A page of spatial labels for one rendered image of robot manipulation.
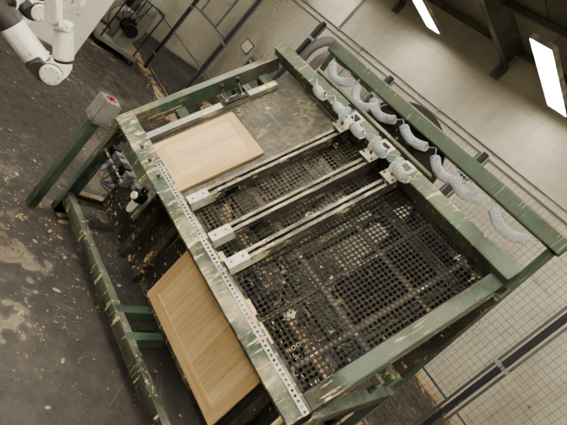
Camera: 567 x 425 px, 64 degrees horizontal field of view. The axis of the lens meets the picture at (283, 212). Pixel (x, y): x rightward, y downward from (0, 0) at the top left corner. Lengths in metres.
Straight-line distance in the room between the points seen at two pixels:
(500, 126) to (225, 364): 5.95
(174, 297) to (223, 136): 1.04
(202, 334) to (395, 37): 7.39
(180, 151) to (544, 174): 5.37
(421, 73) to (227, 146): 5.95
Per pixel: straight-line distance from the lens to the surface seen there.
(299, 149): 2.80
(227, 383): 2.55
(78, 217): 3.33
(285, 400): 2.09
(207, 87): 3.32
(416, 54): 8.73
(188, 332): 2.73
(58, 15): 1.84
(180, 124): 3.08
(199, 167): 2.82
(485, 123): 7.65
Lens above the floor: 1.87
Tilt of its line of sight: 14 degrees down
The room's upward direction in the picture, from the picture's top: 44 degrees clockwise
